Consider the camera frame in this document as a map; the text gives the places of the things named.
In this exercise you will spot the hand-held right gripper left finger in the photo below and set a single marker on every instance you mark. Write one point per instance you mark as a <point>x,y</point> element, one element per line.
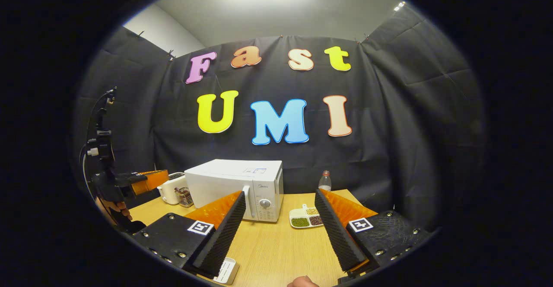
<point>224,235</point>

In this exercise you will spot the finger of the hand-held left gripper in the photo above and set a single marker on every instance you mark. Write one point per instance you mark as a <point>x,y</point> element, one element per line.
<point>151,181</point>

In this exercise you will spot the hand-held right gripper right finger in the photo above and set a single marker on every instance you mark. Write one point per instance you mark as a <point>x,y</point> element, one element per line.
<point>339,239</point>

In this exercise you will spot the white microwave oven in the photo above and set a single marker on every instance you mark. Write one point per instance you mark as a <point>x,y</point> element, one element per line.
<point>233,179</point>

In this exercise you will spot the white toaster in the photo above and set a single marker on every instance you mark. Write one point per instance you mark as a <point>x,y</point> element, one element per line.
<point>168,192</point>

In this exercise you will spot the small white tray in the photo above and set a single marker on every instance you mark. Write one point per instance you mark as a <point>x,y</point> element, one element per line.
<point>228,272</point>

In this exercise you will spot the white divided bean dish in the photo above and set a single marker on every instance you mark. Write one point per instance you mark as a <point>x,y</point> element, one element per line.
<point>300,218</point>

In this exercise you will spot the clear plastic water bottle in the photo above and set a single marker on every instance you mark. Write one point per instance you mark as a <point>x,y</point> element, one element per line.
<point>325,183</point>

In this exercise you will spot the black backdrop cloth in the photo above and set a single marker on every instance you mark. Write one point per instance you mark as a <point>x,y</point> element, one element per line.
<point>389,127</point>

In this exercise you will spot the small ceiling spotlights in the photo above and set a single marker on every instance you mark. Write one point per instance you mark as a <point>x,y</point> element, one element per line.
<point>399,6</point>

